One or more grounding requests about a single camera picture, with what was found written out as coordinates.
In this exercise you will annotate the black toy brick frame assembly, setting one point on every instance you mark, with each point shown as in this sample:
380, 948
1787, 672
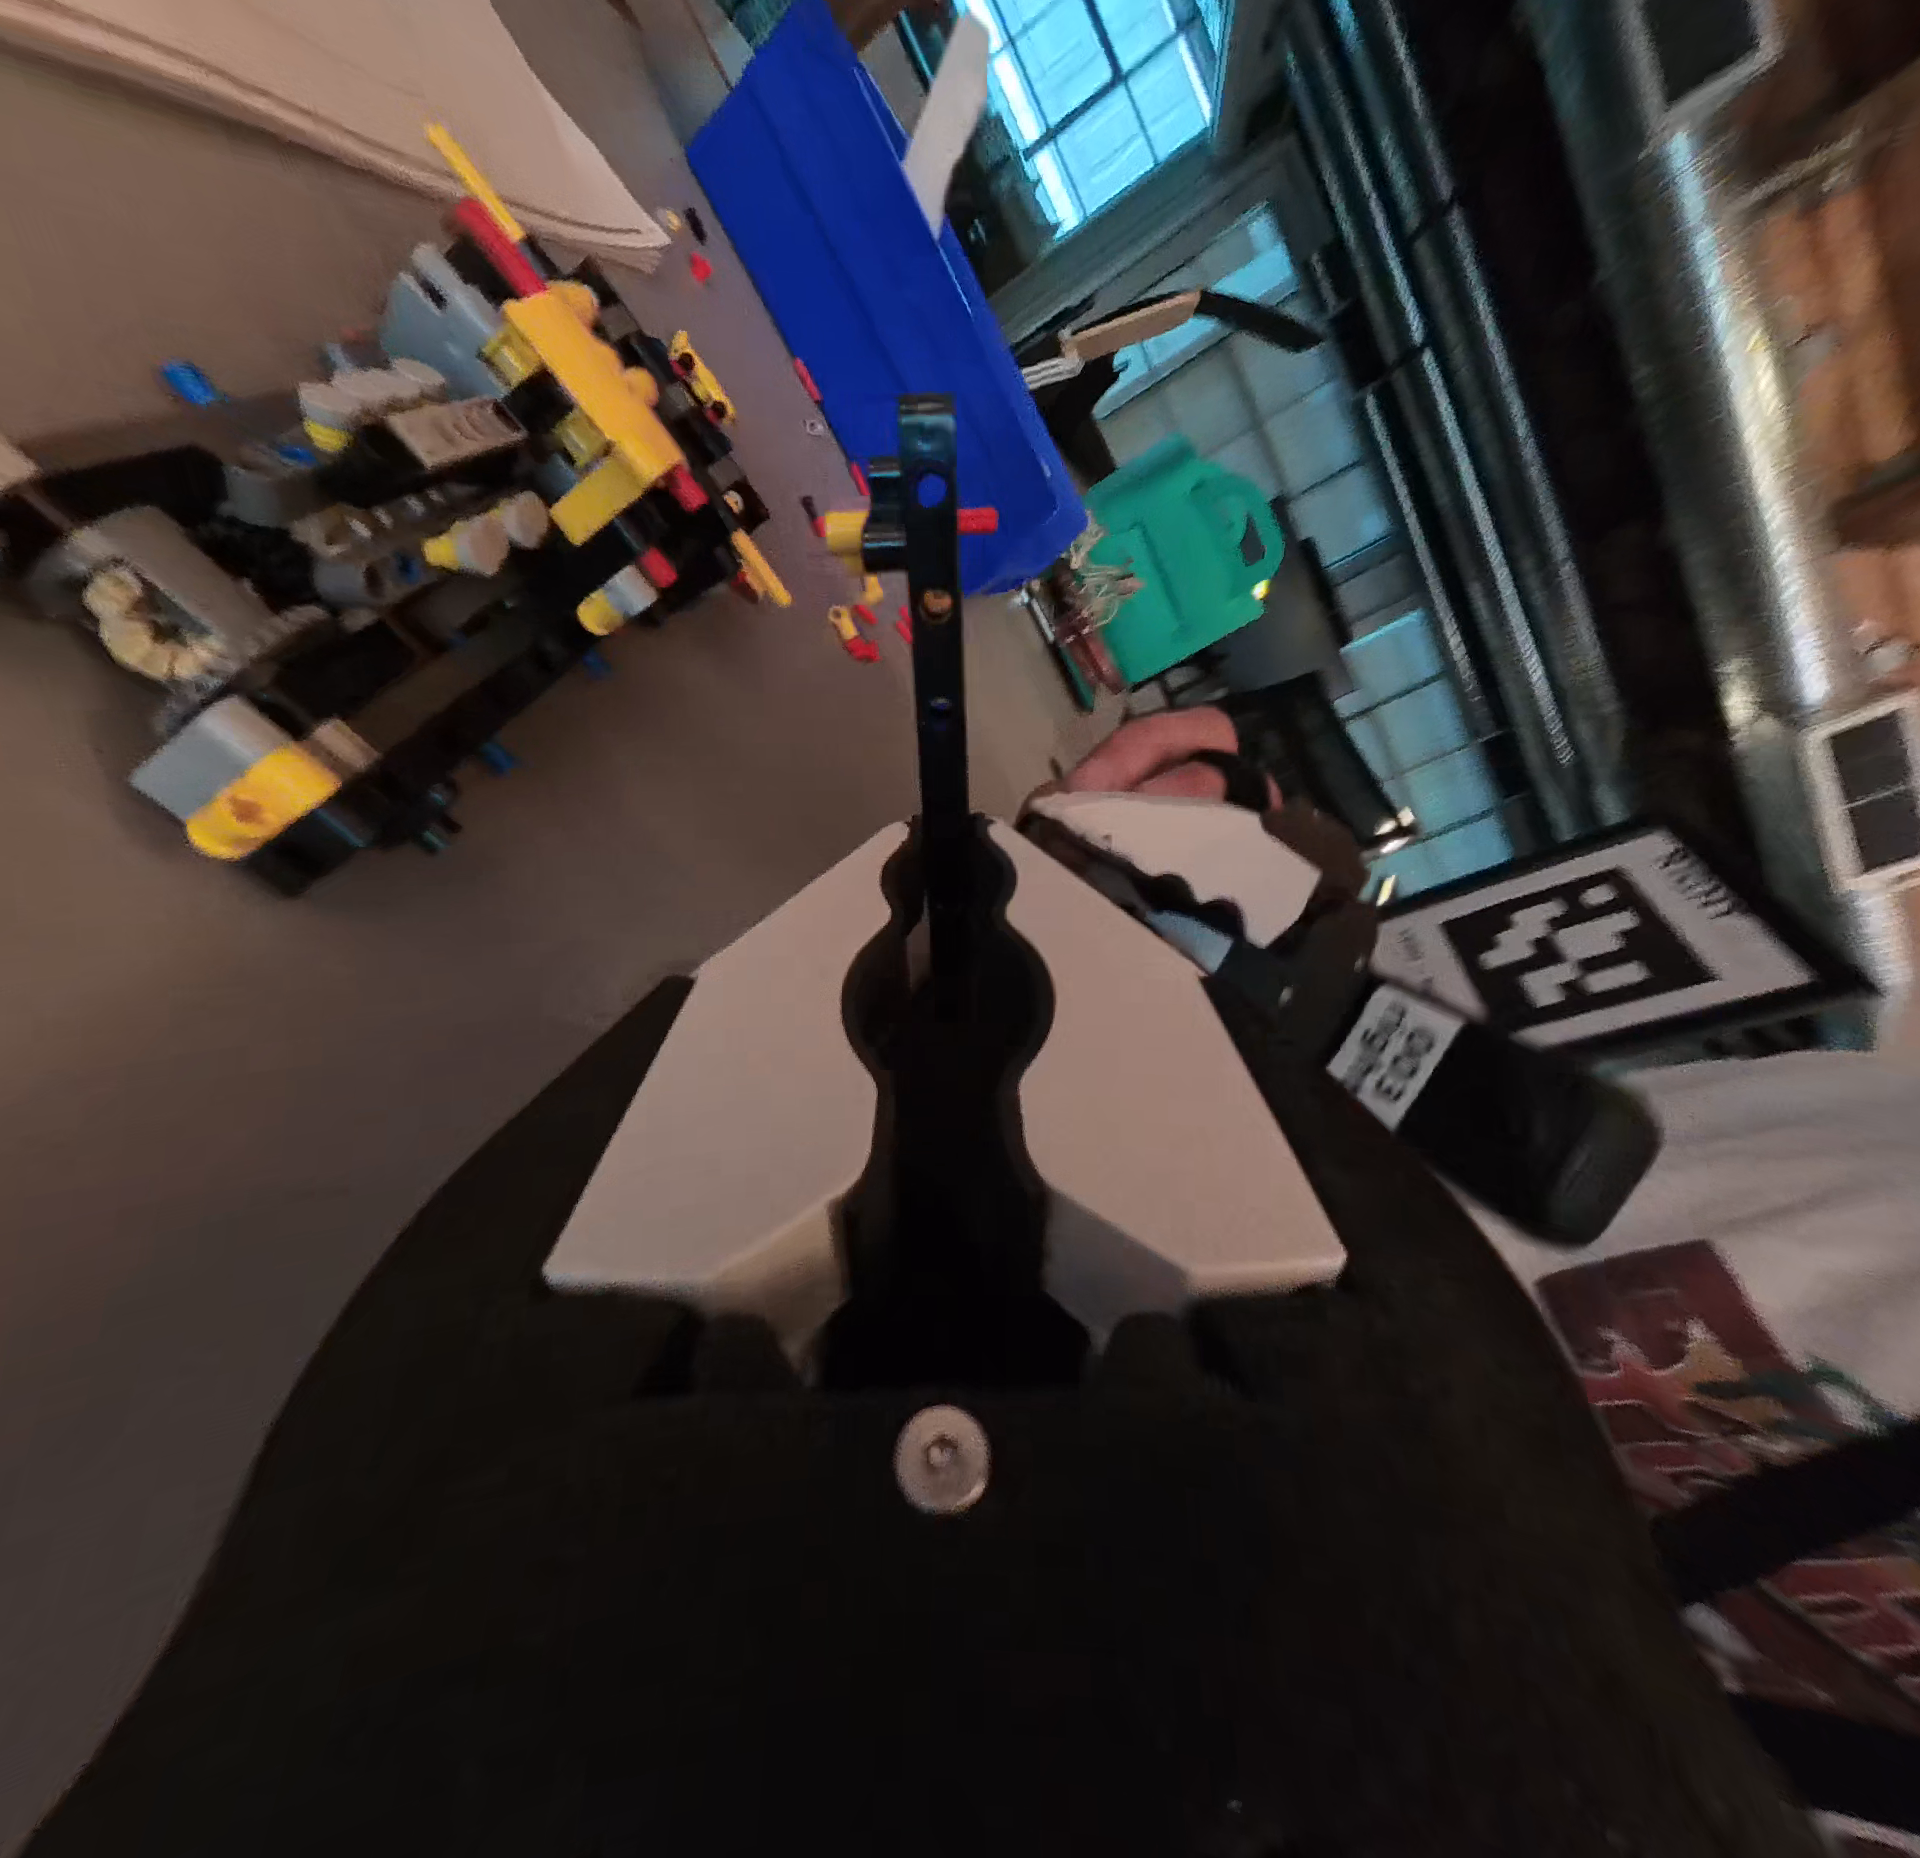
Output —
935, 658

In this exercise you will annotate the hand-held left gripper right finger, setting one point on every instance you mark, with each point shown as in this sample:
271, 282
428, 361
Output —
1171, 1124

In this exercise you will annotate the open instruction booklet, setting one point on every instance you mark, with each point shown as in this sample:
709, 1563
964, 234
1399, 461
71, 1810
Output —
300, 57

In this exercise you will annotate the toy car chassis assembly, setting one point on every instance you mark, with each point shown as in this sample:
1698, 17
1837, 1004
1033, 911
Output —
584, 388

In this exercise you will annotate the light wooden board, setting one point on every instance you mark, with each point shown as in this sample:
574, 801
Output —
1125, 337

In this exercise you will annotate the blue plastic bin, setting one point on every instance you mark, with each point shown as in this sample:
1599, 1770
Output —
871, 311

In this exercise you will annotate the person's right hand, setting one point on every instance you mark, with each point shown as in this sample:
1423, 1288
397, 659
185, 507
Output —
1155, 754

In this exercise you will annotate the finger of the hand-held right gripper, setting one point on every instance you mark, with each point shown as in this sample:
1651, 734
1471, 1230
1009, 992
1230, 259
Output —
1187, 852

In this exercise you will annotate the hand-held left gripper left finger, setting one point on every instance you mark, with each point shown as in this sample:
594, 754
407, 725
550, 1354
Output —
719, 1108

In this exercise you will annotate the blue toy pin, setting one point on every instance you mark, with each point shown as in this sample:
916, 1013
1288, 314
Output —
193, 382

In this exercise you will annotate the yellow red toy connector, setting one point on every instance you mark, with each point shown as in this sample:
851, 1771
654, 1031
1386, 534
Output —
853, 630

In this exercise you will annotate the teal green bag-shaped container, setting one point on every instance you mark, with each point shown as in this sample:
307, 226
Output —
1171, 568

